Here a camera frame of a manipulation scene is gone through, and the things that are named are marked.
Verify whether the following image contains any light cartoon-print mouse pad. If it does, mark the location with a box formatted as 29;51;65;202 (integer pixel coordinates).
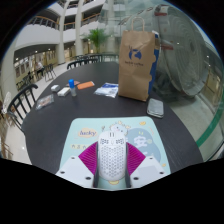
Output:
59;115;172;192

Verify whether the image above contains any light wooden chair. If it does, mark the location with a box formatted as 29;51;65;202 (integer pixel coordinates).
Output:
0;99;14;160

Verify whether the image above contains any orange flat packet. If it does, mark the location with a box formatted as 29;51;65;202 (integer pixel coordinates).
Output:
76;80;96;91

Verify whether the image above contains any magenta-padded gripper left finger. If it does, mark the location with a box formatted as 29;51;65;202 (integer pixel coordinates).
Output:
54;141;100;188

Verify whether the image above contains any person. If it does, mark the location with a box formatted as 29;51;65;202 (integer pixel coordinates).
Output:
34;60;45;76

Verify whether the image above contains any group of dark chairs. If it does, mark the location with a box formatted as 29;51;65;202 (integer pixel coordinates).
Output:
16;71;36;91

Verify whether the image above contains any cream rectangular box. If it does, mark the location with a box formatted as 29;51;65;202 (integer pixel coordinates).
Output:
56;87;71;98

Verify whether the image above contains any brown flat packet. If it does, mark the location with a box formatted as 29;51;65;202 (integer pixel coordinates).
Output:
65;80;81;88

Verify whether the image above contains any black metal chair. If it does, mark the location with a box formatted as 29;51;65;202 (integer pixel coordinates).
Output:
44;63;58;83

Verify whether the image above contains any grey smartphone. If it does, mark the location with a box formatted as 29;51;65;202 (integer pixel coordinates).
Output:
146;97;165;119

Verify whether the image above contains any blue-capped small bottle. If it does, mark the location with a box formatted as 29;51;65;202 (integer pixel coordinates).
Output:
68;78;77;98

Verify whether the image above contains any white perforated computer mouse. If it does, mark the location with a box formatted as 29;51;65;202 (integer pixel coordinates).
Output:
97;130;128;182

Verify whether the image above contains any black spindle-back chair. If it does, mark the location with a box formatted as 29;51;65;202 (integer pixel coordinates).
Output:
6;83;39;134

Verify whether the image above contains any green potted plant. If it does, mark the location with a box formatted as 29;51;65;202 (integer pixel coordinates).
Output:
81;28;109;54

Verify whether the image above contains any black chair behind table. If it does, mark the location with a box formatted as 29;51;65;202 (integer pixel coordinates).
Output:
66;57;101;70

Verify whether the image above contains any blue and white tissue pack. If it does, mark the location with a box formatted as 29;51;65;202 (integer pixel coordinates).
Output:
93;82;120;99

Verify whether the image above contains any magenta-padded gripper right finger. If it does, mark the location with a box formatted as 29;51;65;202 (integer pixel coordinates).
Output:
124;142;167;188

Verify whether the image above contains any brown paper bag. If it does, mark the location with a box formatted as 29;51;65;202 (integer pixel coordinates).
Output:
117;16;157;102

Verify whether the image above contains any clear bag with pastry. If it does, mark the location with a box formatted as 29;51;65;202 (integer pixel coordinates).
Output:
35;93;55;111

